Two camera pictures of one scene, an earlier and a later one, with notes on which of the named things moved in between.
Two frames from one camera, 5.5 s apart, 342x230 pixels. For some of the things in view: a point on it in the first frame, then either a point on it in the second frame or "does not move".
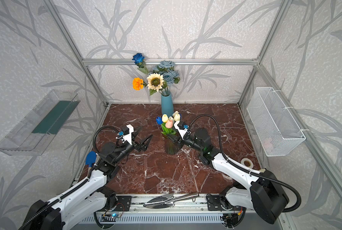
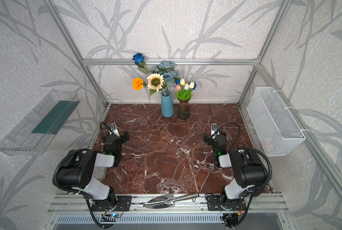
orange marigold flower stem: (138, 84) does not move
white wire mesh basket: (277, 131) does not move
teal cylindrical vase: (166, 105) does not move
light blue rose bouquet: (165, 68) does not move
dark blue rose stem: (139, 60) does not move
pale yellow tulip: (176, 117) -> (191, 85)
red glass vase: (171, 147) -> (183, 109)
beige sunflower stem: (155, 82) does not move
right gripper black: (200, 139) -> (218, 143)
